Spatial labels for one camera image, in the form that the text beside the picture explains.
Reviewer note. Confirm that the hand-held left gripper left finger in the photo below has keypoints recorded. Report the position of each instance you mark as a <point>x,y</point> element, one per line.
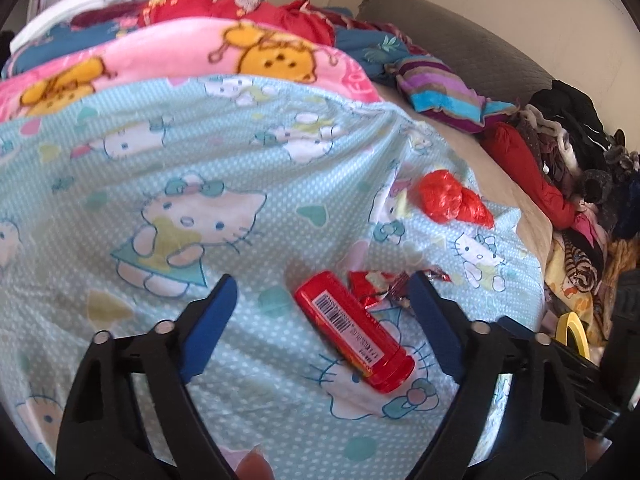
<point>210,330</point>

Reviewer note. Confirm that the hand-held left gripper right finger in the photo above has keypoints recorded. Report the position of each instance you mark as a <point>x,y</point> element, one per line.
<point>435,330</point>

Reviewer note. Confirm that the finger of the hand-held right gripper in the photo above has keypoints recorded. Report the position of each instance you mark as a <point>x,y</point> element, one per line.
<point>587,377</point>

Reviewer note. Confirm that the red plastic bottle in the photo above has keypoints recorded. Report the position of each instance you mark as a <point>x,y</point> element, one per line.
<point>345,325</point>

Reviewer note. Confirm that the person's left hand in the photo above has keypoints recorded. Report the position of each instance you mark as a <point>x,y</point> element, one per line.
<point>255,465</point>

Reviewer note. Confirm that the pink foil candy wrapper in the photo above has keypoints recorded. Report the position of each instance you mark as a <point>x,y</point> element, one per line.
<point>440,275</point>

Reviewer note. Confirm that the yellow printed blanket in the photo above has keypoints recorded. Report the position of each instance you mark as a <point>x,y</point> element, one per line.
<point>575,285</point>

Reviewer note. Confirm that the red snack wrapper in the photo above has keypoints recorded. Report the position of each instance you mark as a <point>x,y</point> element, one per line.
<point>367,285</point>

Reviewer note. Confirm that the beige bed sheet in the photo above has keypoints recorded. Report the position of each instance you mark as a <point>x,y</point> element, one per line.
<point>530,240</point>

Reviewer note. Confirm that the red plastic bag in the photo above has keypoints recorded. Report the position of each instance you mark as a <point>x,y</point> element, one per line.
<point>440,195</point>

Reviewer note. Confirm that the pile of mixed clothes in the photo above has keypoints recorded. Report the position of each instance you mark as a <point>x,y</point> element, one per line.
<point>600,185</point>

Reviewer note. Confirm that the light blue cat-print blanket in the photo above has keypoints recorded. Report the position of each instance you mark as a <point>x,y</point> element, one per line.
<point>150,160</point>

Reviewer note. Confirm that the red cushion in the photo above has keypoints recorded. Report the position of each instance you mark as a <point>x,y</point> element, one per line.
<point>520,160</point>

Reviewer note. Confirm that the black garment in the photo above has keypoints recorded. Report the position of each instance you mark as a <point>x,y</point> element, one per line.
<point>570,105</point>

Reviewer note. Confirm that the striped purple pillow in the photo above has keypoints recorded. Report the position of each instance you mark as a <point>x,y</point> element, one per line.
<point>440,85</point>

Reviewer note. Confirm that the pink bear-print blanket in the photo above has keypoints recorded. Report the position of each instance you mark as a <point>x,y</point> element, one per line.
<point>175,50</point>

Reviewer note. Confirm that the blue floral quilt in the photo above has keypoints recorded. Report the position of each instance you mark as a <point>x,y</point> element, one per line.
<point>370,47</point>

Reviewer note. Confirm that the grey headboard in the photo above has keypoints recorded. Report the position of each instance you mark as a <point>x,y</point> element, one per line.
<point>450,25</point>

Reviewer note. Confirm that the dark blue printed blanket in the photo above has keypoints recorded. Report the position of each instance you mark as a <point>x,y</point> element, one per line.
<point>55,47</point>

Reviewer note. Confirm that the red floral blanket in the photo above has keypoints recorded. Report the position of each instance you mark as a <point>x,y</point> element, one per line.
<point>200,5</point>

